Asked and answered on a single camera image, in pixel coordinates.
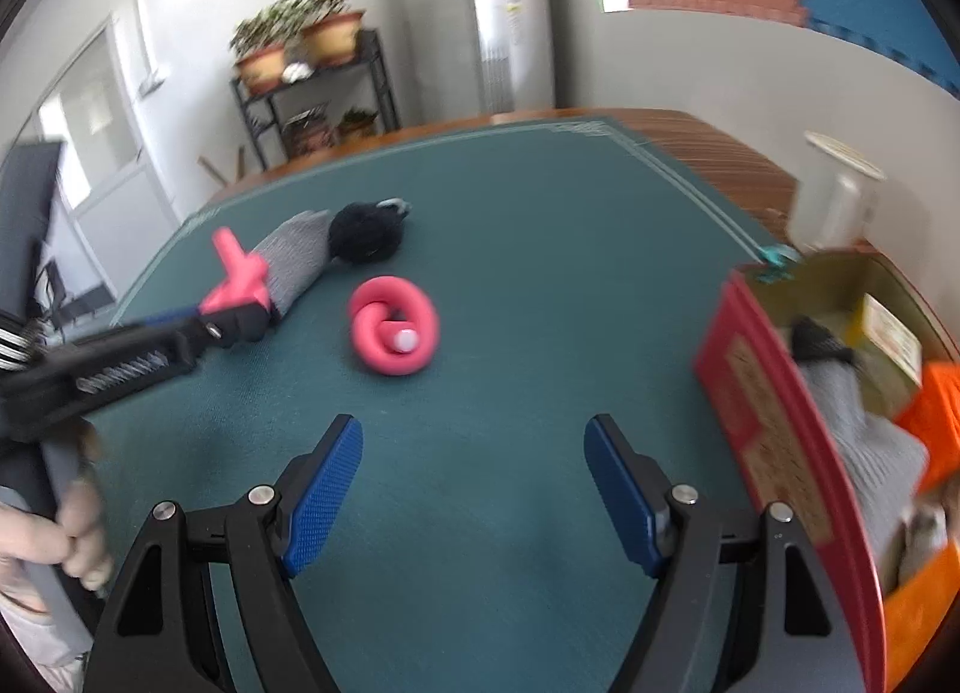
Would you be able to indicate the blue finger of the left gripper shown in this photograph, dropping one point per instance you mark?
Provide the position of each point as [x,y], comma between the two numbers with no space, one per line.
[180,317]
[222,329]

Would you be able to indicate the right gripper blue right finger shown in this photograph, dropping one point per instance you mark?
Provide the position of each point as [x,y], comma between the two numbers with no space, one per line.
[634,490]

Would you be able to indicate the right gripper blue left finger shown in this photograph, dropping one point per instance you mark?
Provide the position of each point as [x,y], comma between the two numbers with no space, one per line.
[312,490]

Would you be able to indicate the small grey knit glove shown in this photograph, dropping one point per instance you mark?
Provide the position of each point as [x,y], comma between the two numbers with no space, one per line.
[296,252]

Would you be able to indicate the black fuzzy pompom keychain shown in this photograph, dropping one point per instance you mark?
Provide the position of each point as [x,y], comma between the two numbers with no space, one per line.
[367,232]

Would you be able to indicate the pink twisted rubber toy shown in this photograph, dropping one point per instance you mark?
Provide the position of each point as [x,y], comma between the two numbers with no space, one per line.
[394,327]

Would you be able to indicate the large grey knit glove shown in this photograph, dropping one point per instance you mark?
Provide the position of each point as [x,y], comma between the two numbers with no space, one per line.
[882,461]

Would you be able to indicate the yellow cardboard box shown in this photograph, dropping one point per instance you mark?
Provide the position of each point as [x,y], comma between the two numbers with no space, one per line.
[881,337]

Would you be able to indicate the white mesh sachet bag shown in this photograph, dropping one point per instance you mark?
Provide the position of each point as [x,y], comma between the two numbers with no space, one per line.
[928,531]

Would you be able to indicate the light orange embossed toy cube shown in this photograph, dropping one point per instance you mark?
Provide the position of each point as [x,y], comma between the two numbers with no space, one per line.
[915,611]

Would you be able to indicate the person's left hand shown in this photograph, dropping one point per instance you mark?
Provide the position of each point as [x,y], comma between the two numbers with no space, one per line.
[74,539]

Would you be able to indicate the black metal chair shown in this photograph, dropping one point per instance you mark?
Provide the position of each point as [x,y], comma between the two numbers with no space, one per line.
[62,309]

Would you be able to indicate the white door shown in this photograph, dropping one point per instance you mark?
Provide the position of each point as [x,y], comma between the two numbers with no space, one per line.
[112,214]

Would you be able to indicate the red tin storage box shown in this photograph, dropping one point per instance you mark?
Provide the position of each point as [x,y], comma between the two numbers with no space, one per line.
[781,444]

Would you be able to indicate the green table mat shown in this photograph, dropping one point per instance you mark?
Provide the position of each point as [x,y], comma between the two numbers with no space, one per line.
[575,270]

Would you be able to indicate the dark decorated pot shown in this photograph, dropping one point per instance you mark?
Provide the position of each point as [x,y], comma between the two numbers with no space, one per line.
[308,132]

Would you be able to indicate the small bonsai pot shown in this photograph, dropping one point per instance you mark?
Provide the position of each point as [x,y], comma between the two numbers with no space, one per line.
[357,124]

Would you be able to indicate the black metal plant shelf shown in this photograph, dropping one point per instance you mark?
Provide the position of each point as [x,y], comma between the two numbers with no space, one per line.
[363,83]

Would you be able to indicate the left terracotta plant pot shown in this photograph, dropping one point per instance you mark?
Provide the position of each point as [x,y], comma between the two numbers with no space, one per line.
[262,70]

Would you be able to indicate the terracotta plant pot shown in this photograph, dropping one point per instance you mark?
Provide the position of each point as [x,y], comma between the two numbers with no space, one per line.
[262,70]
[332,41]

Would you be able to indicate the white stone ornament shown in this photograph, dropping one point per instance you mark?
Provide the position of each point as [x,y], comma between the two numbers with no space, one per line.
[296,71]

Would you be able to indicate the small teal clip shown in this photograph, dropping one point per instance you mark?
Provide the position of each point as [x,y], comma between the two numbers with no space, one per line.
[777,262]

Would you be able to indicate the right terracotta plant pot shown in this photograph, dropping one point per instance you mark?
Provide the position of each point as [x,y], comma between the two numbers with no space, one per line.
[332,41]

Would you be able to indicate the white standing air conditioner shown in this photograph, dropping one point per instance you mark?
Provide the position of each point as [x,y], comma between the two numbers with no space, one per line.
[480,57]

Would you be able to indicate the white plastic jar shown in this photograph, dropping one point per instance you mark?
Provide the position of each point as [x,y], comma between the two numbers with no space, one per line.
[837,194]

